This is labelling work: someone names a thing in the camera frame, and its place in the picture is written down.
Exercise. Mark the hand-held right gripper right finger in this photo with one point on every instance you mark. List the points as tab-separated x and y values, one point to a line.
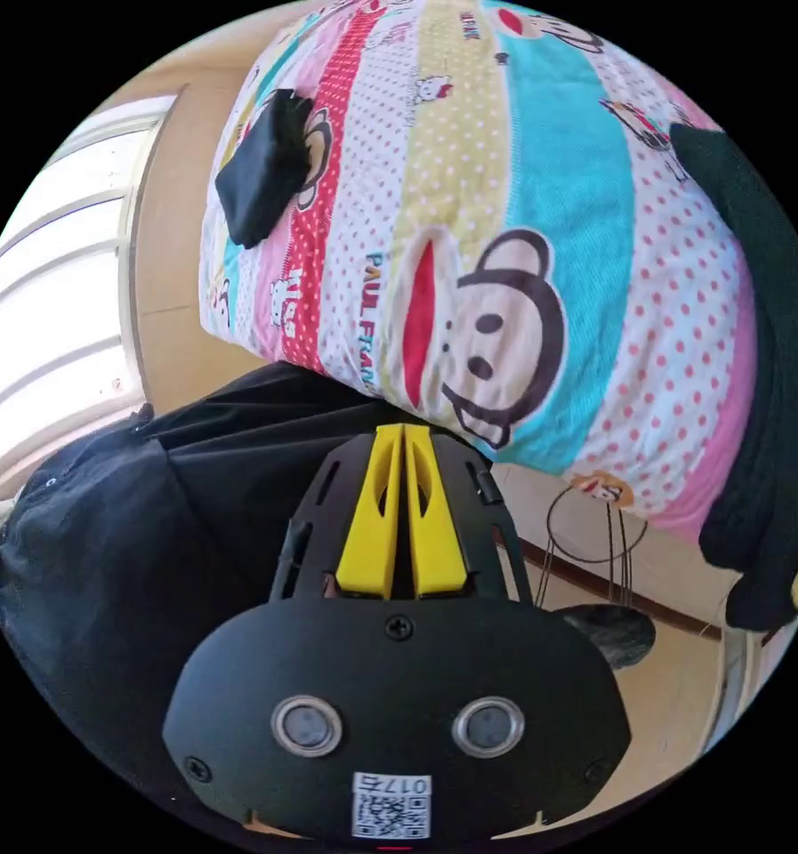
435	540

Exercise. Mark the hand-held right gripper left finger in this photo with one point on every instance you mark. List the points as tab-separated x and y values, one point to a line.
372	534

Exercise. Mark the black long pants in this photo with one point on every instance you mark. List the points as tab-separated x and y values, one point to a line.
172	534

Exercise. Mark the dark knit garment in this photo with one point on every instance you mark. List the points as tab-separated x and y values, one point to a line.
759	400

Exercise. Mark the folded black garment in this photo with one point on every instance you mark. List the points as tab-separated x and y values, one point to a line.
265	173

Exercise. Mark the window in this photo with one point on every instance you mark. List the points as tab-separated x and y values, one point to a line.
51	300

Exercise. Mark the bed with printed striped sheet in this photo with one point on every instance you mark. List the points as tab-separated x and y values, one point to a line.
572	167

